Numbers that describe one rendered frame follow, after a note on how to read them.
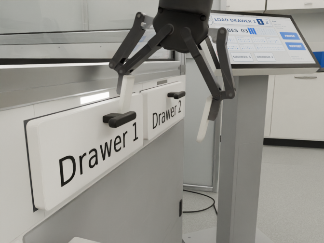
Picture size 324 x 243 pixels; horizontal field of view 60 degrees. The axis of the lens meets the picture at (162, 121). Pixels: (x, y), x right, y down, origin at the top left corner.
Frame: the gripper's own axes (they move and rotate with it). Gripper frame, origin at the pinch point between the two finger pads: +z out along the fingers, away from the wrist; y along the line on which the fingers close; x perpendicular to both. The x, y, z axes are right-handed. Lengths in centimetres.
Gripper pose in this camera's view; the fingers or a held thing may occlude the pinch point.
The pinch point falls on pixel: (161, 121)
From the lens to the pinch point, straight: 44.9
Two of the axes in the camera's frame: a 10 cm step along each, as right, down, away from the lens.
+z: -2.0, 9.4, 2.8
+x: -3.4, 2.1, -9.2
